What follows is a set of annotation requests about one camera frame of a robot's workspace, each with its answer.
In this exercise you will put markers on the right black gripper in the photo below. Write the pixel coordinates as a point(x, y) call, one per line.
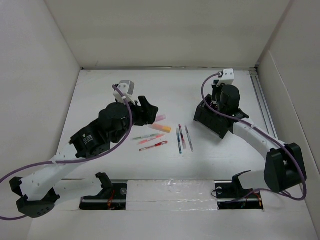
point(215, 89)

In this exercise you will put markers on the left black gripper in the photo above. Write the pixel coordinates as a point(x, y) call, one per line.
point(148, 111)

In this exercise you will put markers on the pink highlighter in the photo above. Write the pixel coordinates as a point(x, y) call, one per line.
point(160, 118)

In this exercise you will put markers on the orange highlighter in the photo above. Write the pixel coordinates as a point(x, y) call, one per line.
point(161, 128)

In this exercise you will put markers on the green gel pen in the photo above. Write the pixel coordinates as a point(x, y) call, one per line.
point(144, 136)

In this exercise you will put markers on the pink gel pen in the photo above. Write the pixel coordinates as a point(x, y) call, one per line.
point(157, 136)

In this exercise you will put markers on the black pen holder box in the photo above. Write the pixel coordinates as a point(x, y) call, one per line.
point(218, 124)

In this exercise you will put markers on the blue gel pen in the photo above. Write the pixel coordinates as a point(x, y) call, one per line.
point(179, 141)

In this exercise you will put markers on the grey gel pen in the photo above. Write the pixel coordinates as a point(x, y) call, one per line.
point(189, 138)

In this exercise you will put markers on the dark red gel pen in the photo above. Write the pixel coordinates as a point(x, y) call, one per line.
point(182, 137)

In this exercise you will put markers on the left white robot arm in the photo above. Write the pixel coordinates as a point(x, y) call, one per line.
point(48, 187)

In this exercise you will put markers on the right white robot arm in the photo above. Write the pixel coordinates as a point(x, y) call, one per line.
point(284, 164)

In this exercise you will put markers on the white foam block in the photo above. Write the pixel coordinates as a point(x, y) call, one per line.
point(171, 195)

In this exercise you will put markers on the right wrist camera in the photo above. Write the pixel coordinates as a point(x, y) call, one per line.
point(225, 77)

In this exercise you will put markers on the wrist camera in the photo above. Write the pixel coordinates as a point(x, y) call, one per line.
point(127, 89)
point(225, 77)

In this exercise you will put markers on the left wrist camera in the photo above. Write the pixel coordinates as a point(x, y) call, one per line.
point(127, 89)

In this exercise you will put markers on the aluminium rail right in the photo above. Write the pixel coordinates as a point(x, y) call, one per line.
point(262, 102)

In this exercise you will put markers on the front mounting rail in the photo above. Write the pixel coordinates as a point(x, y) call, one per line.
point(116, 200)

